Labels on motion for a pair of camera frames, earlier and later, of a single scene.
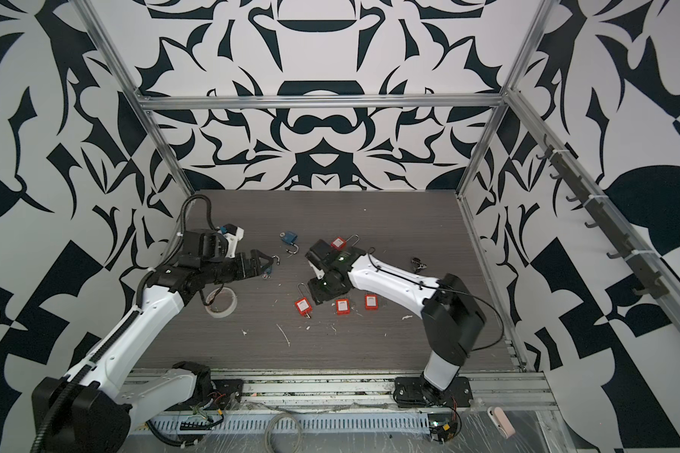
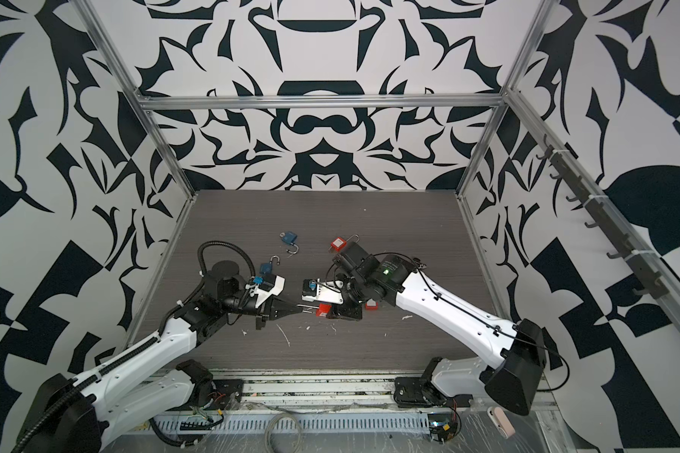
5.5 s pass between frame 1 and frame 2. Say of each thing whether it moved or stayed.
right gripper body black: moved
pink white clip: stayed
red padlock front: moved
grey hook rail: stayed
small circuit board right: stayed
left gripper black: moved
